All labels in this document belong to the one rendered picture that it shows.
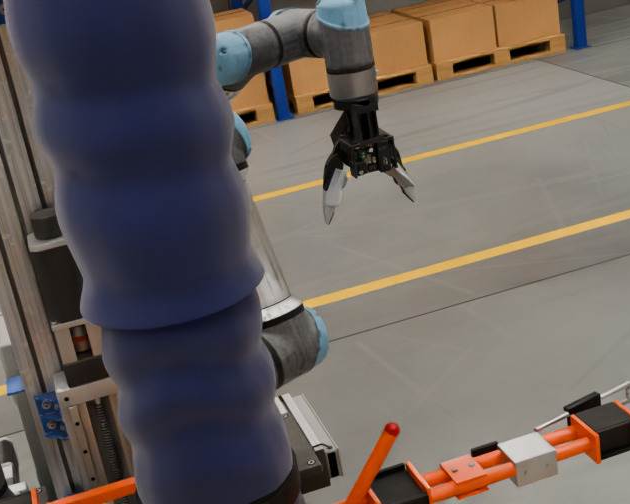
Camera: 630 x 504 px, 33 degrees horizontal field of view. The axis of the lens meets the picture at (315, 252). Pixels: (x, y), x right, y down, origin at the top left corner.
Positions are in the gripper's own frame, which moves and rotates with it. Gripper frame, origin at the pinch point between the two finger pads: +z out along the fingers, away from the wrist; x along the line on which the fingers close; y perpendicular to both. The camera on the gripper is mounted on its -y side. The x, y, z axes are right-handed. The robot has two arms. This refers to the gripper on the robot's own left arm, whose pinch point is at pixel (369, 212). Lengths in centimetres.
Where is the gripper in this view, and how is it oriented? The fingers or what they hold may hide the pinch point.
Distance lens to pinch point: 176.0
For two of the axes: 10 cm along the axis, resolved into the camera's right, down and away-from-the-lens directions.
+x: 9.4, -2.6, 2.2
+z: 1.7, 9.2, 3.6
